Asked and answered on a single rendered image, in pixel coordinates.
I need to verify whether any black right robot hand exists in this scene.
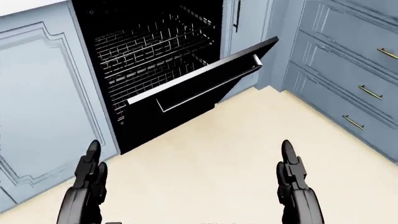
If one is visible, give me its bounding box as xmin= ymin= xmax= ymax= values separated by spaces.
xmin=275 ymin=139 xmax=326 ymax=224

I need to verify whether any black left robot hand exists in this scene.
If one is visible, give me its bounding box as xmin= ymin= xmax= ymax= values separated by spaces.
xmin=56 ymin=139 xmax=109 ymax=224

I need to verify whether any large blue cabinet door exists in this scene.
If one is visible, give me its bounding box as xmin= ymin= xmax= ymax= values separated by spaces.
xmin=0 ymin=1 xmax=121 ymax=205

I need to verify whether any black dishwasher door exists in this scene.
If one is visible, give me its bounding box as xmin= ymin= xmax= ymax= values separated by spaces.
xmin=119 ymin=35 xmax=279 ymax=155

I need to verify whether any black dishwasher body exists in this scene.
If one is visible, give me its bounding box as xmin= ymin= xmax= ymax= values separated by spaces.
xmin=70 ymin=0 xmax=224 ymax=155

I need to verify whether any narrow blue cabinet door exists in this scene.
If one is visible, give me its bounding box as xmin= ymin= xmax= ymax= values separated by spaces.
xmin=221 ymin=0 xmax=274 ymax=88

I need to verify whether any blue cabinet drawer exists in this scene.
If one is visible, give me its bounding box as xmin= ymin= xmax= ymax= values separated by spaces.
xmin=297 ymin=0 xmax=398 ymax=59
xmin=279 ymin=62 xmax=398 ymax=162
xmin=287 ymin=30 xmax=398 ymax=108

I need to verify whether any white countertop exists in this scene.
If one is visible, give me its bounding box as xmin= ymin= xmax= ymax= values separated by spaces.
xmin=0 ymin=0 xmax=68 ymax=17

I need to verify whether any brass drawer handle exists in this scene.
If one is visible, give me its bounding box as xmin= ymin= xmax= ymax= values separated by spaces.
xmin=377 ymin=47 xmax=398 ymax=60
xmin=342 ymin=114 xmax=365 ymax=131
xmin=358 ymin=84 xmax=384 ymax=101

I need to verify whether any wire lower dish rack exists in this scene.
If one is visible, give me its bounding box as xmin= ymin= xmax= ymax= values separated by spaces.
xmin=104 ymin=52 xmax=211 ymax=126

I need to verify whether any wire dish rack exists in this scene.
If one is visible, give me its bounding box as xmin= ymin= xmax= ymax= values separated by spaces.
xmin=94 ymin=4 xmax=217 ymax=65
xmin=104 ymin=52 xmax=211 ymax=126

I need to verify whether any silver dishwasher door handle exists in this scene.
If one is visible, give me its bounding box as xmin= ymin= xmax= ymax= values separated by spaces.
xmin=155 ymin=54 xmax=264 ymax=113

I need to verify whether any wire upper dish rack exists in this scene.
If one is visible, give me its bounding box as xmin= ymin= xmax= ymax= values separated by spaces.
xmin=94 ymin=4 xmax=217 ymax=65

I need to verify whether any black cabinet door handle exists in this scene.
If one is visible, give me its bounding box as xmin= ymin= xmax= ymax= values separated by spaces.
xmin=233 ymin=0 xmax=242 ymax=34

